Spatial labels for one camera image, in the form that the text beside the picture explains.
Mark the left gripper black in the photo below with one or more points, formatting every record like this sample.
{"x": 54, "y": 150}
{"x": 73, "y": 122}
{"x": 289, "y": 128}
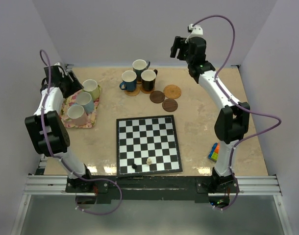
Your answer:
{"x": 76, "y": 85}

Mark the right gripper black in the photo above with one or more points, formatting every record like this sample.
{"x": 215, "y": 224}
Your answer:
{"x": 179, "y": 43}

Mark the green mug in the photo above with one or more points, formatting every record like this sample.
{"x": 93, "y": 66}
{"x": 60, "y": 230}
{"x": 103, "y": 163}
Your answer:
{"x": 91, "y": 86}

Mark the black mug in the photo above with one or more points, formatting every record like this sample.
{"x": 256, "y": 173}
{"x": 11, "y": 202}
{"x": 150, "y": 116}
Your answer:
{"x": 148, "y": 79}

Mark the teal grey mug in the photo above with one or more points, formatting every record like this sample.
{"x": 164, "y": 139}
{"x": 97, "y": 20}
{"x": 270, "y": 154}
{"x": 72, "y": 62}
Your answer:
{"x": 139, "y": 66}

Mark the woven rattan coaster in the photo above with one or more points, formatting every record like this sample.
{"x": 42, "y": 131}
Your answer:
{"x": 133, "y": 93}
{"x": 172, "y": 91}

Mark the dark walnut coaster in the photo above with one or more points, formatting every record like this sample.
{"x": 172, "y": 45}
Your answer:
{"x": 169, "y": 105}
{"x": 157, "y": 97}

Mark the dark blue mug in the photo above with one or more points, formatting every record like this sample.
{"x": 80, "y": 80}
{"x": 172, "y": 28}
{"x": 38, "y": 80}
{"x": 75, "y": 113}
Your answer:
{"x": 129, "y": 81}

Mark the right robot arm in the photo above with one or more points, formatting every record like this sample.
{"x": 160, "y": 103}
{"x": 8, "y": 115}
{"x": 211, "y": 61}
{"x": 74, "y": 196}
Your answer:
{"x": 232, "y": 122}

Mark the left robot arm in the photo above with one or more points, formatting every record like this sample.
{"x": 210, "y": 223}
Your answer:
{"x": 48, "y": 133}

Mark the floral serving tray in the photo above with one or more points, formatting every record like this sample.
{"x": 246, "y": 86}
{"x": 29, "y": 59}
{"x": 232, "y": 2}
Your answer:
{"x": 68, "y": 102}

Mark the light blue mug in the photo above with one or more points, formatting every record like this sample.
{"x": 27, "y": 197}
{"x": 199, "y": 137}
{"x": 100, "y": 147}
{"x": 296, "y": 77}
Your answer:
{"x": 85, "y": 100}

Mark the pink mug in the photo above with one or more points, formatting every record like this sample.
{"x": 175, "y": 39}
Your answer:
{"x": 76, "y": 115}

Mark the black white chessboard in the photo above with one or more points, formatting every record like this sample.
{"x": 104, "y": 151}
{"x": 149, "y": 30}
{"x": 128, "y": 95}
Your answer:
{"x": 141, "y": 138}

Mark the white chess piece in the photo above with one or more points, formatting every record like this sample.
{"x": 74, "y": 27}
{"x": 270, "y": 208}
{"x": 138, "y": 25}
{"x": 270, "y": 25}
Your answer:
{"x": 148, "y": 161}

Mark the colourful toy car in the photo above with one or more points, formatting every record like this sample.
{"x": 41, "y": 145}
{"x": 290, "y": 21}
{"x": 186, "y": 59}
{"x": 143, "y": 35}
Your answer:
{"x": 213, "y": 155}

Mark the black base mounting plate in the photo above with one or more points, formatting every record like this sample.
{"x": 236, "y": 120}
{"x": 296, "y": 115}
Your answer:
{"x": 106, "y": 191}

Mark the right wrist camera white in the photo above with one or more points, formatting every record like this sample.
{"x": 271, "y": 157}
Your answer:
{"x": 195, "y": 31}

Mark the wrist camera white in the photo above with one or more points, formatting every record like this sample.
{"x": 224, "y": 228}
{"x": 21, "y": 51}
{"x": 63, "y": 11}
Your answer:
{"x": 60, "y": 67}
{"x": 195, "y": 31}

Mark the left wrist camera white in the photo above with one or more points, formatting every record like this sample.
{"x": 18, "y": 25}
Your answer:
{"x": 60, "y": 67}

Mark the left aluminium rail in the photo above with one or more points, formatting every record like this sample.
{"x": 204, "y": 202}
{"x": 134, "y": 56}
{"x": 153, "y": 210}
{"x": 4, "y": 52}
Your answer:
{"x": 41, "y": 161}

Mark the aluminium rail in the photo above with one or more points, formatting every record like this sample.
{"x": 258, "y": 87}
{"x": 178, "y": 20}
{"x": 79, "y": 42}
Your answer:
{"x": 41, "y": 161}
{"x": 247, "y": 185}

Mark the front aluminium rail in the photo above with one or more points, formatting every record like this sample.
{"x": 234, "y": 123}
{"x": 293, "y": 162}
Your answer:
{"x": 247, "y": 185}

